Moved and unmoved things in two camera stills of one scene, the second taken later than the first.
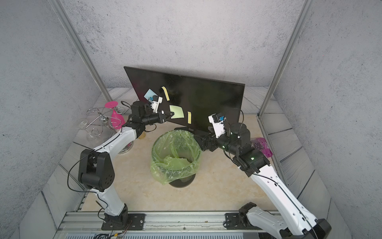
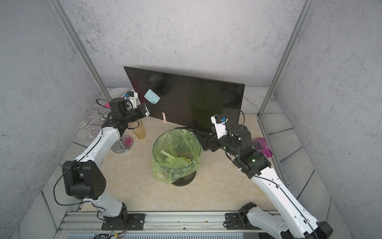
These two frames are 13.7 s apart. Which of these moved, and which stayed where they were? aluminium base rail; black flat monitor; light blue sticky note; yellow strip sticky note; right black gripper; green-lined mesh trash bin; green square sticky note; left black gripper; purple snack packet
Moved: green square sticky note; left black gripper; yellow strip sticky note
Stayed: green-lined mesh trash bin; black flat monitor; light blue sticky note; purple snack packet; right black gripper; aluminium base rail
